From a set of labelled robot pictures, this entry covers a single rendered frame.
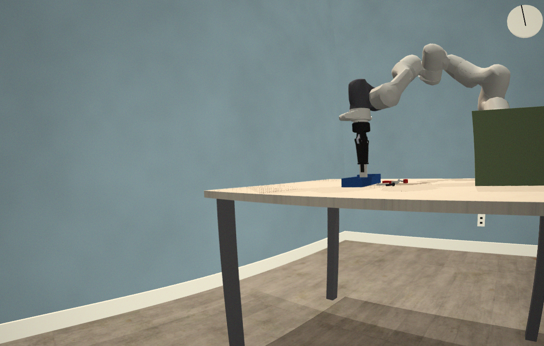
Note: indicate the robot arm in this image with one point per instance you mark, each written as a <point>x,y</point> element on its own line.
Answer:
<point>494,82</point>

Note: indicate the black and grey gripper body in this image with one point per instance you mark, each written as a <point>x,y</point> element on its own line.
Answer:
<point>361,128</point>

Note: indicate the blue bin rack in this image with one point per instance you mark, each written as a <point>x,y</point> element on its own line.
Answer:
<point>358,181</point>

